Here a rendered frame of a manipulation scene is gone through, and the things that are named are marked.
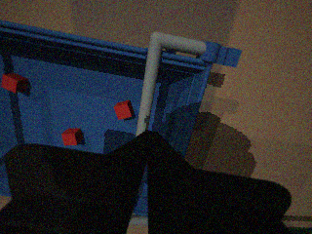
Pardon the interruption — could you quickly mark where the blue plastic tray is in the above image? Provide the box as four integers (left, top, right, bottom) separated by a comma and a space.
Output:
0, 20, 242, 197

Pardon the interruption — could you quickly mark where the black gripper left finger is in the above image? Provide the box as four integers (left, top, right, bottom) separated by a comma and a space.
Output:
5, 130, 152, 234

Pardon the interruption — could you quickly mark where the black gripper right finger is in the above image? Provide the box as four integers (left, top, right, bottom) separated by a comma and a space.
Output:
147, 131, 292, 234

